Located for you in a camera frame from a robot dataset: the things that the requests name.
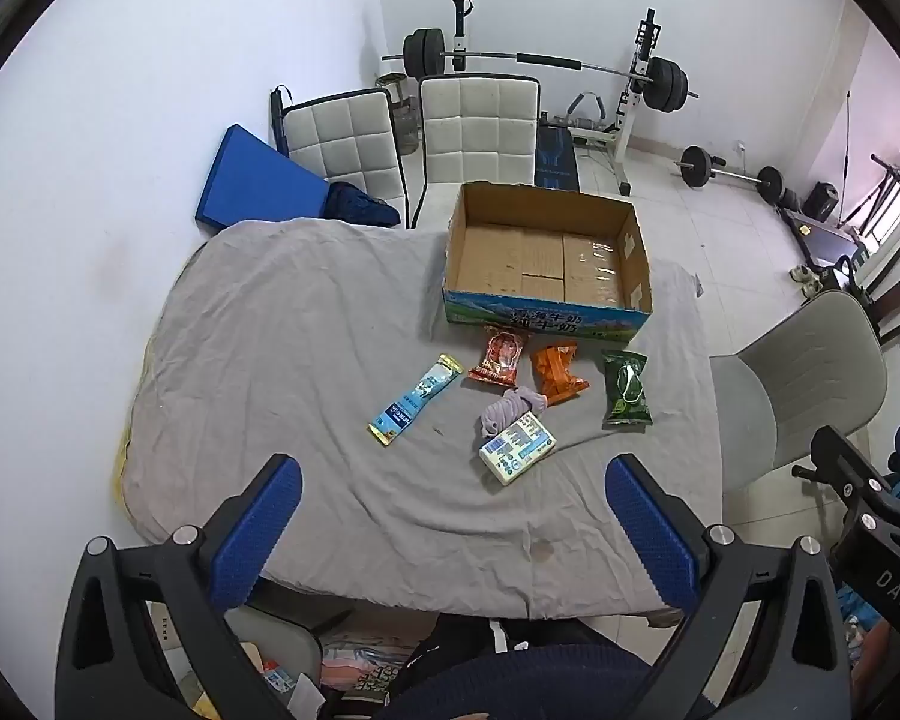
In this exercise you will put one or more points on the green snack packet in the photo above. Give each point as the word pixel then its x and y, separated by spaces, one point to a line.
pixel 626 390

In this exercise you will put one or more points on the cardboard box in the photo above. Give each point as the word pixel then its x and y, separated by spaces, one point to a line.
pixel 547 255

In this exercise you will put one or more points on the black treadmill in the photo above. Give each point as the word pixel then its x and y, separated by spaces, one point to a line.
pixel 821 229

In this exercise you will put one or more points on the grey tablecloth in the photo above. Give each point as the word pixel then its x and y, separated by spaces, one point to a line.
pixel 307 330

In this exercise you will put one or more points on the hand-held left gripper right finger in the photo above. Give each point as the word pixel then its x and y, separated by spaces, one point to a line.
pixel 649 532

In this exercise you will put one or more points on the purple cloth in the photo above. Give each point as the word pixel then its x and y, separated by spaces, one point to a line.
pixel 502 409

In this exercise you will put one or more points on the long blue white packet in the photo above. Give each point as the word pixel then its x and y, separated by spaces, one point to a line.
pixel 412 405

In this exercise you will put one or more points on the white padded chair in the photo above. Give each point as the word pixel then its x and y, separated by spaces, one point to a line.
pixel 345 139
pixel 480 135

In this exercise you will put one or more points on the blue foam mat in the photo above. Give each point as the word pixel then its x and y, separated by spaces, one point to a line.
pixel 255 180

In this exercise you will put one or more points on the black speaker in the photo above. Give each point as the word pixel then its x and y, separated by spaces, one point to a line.
pixel 821 201

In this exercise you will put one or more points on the pair of light shoes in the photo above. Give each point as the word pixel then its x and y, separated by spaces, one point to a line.
pixel 804 279

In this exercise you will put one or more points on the thin black exercise bar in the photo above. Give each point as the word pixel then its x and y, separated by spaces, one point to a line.
pixel 846 157

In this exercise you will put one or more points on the person's dark clothing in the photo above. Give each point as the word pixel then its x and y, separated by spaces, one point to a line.
pixel 555 682

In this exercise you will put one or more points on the dark blue garment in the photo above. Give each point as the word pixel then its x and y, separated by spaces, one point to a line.
pixel 356 206

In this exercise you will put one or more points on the colourful printed cloth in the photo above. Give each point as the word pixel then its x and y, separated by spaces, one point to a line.
pixel 360 664

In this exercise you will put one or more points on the orange snack packet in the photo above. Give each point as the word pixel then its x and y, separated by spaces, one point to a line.
pixel 559 375

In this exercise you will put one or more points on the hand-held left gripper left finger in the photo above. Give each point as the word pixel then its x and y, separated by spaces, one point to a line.
pixel 259 532

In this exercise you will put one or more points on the short barbell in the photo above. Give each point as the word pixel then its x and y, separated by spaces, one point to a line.
pixel 696 165

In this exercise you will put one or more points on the long barbell with black plates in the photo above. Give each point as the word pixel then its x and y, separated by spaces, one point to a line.
pixel 664 86

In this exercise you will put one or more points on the red snack packet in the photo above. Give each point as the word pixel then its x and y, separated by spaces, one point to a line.
pixel 499 356

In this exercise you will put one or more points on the grey plastic chair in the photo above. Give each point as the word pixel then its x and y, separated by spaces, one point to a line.
pixel 802 375

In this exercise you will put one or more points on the white barbell rack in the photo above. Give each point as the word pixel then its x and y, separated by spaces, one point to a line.
pixel 628 112

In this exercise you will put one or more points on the black blue weight bench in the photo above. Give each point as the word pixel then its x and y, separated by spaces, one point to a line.
pixel 556 157

